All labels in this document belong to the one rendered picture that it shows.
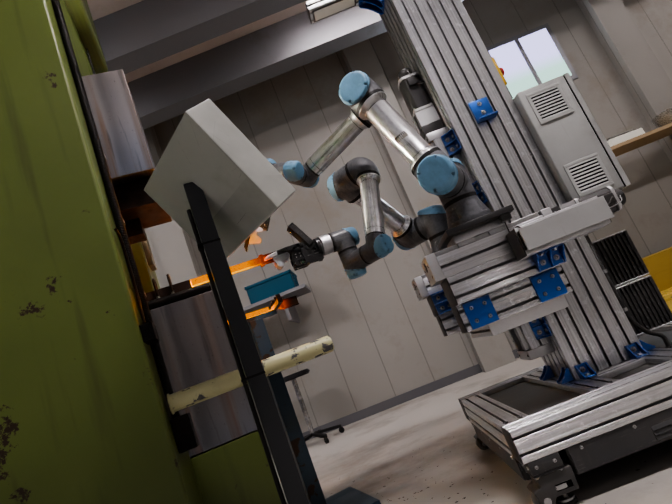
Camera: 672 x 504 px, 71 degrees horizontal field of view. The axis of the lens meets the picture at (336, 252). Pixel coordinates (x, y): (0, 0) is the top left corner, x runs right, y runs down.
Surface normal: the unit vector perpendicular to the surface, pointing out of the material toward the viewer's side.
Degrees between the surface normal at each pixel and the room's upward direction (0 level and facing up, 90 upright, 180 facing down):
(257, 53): 90
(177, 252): 90
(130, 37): 90
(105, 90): 90
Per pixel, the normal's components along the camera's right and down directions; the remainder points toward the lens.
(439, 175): -0.39, 0.07
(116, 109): 0.19, -0.30
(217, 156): -0.47, 0.58
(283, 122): -0.09, -0.20
